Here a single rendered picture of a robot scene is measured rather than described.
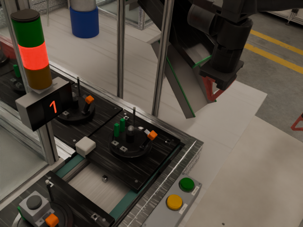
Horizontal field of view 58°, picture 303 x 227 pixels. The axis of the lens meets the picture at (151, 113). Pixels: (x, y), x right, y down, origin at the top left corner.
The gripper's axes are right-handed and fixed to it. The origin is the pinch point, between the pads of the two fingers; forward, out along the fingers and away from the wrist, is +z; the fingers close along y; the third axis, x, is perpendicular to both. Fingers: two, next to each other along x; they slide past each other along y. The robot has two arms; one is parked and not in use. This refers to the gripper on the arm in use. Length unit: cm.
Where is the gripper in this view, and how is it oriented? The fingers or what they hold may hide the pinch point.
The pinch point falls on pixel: (211, 97)
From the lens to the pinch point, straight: 67.7
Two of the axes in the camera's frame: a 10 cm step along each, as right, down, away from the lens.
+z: -1.1, 7.2, 6.8
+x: 8.1, 4.7, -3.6
